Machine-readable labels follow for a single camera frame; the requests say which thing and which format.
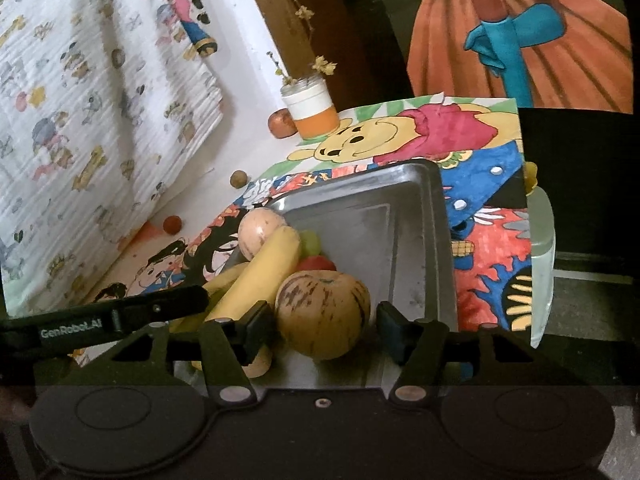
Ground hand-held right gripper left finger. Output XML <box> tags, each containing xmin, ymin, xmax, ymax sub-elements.
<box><xmin>102</xmin><ymin>300</ymin><xmax>273</xmax><ymax>408</ymax></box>

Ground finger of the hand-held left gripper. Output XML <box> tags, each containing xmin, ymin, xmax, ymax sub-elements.
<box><xmin>112</xmin><ymin>285</ymin><xmax>211</xmax><ymax>332</ymax></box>

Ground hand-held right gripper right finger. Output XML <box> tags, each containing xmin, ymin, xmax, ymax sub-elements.
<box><xmin>376</xmin><ymin>301</ymin><xmax>546</xmax><ymax>408</ymax></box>

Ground brown-tipped yellow banana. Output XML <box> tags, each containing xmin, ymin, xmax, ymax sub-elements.
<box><xmin>169</xmin><ymin>262</ymin><xmax>274</xmax><ymax>379</ymax></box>

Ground striped pepino melon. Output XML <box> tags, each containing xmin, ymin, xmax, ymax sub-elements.
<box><xmin>237</xmin><ymin>209</ymin><xmax>289</xmax><ymax>261</ymax></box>
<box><xmin>275</xmin><ymin>270</ymin><xmax>372</xmax><ymax>361</ymax></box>

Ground long yellow banana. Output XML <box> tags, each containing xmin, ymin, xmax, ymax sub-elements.
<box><xmin>204</xmin><ymin>225</ymin><xmax>302</xmax><ymax>328</ymax></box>

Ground metal tray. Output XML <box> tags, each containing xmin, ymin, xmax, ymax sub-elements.
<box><xmin>172</xmin><ymin>160</ymin><xmax>460</xmax><ymax>391</ymax></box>

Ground green grape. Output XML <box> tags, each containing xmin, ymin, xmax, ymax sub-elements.
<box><xmin>299</xmin><ymin>229</ymin><xmax>322</xmax><ymax>257</ymax></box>

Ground colourful cartoon tablecloth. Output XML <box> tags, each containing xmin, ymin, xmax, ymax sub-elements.
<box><xmin>65</xmin><ymin>92</ymin><xmax>534</xmax><ymax>391</ymax></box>

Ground translucent plastic container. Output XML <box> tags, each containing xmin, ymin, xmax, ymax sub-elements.
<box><xmin>523</xmin><ymin>161</ymin><xmax>557</xmax><ymax>350</ymax></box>

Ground white cartoon printed cloth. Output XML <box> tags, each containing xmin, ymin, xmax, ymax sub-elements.
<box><xmin>0</xmin><ymin>0</ymin><xmax>226</xmax><ymax>307</ymax></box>

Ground red apple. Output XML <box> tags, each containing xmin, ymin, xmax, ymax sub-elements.
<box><xmin>267</xmin><ymin>108</ymin><xmax>297</xmax><ymax>139</ymax></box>

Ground orange and white jar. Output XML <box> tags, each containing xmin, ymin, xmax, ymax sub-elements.
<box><xmin>280</xmin><ymin>77</ymin><xmax>341</xmax><ymax>140</ymax></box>

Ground dried yellow flower sprigs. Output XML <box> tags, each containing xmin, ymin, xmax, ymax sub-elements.
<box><xmin>266</xmin><ymin>5</ymin><xmax>338</xmax><ymax>88</ymax></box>

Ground wall poster with orange dress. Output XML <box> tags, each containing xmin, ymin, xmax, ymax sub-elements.
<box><xmin>407</xmin><ymin>0</ymin><xmax>632</xmax><ymax>112</ymax></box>

